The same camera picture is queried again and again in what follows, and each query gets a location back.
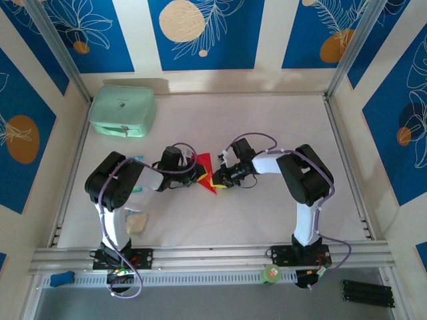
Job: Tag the aluminium corner post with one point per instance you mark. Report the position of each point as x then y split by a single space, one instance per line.
60 50
353 50

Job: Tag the clear biscuit packet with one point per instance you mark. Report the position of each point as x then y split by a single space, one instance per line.
137 223

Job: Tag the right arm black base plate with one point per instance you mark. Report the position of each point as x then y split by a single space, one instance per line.
280 256

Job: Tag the aluminium cross rail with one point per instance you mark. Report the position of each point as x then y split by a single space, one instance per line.
213 258

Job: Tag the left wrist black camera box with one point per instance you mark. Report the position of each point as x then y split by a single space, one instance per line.
171 156

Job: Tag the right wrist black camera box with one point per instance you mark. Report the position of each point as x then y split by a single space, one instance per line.
243 148

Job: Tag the blue clear snack packet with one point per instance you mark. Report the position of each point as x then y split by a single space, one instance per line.
137 157

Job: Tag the green tape roll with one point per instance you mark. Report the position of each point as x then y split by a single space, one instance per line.
271 275

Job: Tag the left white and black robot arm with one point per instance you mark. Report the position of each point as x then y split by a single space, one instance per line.
151 178

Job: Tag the black tube bundle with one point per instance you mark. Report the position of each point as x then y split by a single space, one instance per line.
367 293

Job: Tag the red square paper sheet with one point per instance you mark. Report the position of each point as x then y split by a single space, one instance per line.
206 160

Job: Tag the aluminium side rail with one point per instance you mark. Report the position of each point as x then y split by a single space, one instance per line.
78 140
348 166

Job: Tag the blue foam grip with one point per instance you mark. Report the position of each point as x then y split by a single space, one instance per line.
61 279

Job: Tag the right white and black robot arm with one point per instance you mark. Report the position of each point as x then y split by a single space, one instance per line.
305 223

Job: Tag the mint green zip pouch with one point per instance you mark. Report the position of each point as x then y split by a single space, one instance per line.
121 106

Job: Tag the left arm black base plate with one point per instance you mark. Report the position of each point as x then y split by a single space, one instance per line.
145 258

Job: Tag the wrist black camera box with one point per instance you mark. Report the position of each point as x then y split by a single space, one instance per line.
171 156
243 148

